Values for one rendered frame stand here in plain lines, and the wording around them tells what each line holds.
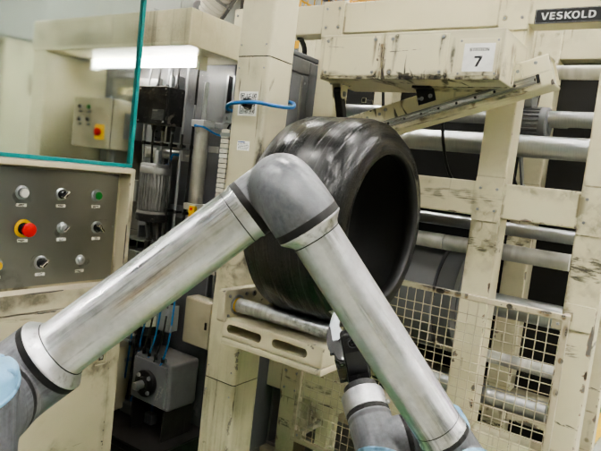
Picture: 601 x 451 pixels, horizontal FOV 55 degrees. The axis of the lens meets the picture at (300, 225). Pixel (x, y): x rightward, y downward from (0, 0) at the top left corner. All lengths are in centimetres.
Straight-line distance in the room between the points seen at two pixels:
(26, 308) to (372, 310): 111
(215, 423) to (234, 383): 16
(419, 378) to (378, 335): 10
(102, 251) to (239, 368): 57
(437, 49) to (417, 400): 114
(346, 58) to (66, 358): 131
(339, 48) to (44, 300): 120
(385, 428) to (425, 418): 17
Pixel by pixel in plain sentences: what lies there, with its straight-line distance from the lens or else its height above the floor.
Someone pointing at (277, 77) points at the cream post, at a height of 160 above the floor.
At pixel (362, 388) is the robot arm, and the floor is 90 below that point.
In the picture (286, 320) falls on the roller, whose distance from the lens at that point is 166.
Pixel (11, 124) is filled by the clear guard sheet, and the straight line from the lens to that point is 173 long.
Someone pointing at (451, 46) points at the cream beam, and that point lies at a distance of 184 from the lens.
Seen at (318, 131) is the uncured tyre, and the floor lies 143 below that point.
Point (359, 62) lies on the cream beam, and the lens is 196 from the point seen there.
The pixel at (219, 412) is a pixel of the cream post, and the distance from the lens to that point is 200.
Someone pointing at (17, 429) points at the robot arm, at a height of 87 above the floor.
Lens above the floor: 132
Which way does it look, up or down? 5 degrees down
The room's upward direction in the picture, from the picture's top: 7 degrees clockwise
